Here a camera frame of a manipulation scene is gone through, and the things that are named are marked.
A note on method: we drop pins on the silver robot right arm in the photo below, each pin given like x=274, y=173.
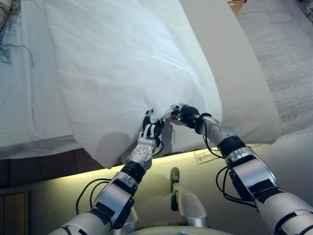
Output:
x=252, y=171

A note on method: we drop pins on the silver robot right leg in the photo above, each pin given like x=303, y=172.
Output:
x=190, y=208

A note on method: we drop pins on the dark upholstered bed frame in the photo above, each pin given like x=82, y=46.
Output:
x=49, y=166

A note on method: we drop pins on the patterned fringed cushion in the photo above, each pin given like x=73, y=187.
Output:
x=6, y=14

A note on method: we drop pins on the mattress with white sheet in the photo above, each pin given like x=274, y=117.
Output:
x=31, y=98

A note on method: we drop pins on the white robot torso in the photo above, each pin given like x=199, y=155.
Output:
x=183, y=232

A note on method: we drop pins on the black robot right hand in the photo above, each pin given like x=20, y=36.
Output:
x=188, y=115

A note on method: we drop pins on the grey patterned rug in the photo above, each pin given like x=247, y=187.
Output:
x=281, y=49

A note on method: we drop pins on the wooden nightstand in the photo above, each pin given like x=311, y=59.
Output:
x=12, y=215

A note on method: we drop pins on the white duvet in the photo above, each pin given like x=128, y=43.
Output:
x=122, y=61

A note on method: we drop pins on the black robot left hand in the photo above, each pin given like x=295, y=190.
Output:
x=151, y=129

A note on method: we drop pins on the bed with white sheet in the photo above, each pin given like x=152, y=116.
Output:
x=239, y=85

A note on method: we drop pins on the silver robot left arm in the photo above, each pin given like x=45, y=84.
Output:
x=115, y=195

